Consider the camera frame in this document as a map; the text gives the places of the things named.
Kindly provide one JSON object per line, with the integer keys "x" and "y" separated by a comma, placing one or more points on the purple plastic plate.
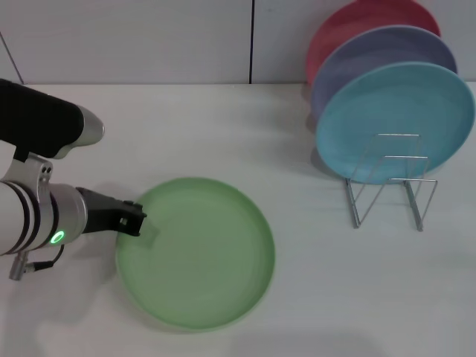
{"x": 372, "y": 56}

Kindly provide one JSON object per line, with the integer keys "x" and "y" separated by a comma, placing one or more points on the blue plastic plate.
{"x": 372, "y": 115}

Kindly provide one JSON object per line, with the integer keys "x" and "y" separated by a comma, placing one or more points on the red plastic plate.
{"x": 334, "y": 33}

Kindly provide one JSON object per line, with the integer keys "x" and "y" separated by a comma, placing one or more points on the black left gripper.
{"x": 100, "y": 213}

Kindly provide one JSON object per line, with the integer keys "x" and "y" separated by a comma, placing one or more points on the green plastic plate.
{"x": 201, "y": 260}

